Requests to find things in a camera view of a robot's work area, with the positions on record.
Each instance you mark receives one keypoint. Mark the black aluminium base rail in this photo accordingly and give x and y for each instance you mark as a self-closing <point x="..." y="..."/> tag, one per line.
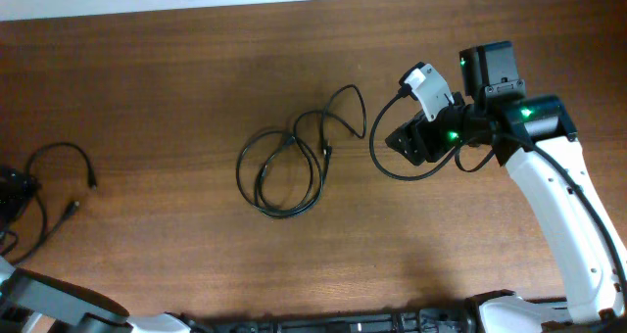
<point x="392" y="320"/>

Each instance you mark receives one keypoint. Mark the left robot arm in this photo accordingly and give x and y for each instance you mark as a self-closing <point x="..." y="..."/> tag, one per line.
<point x="26" y="296"/>

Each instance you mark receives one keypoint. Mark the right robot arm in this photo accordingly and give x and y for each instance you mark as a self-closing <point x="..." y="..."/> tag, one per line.
<point x="537" y="143"/>

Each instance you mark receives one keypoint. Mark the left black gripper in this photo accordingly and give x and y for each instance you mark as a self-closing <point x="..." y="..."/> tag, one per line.
<point x="17" y="200"/>

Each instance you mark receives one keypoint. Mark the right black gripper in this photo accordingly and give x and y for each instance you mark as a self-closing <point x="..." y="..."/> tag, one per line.
<point x="421" y="140"/>

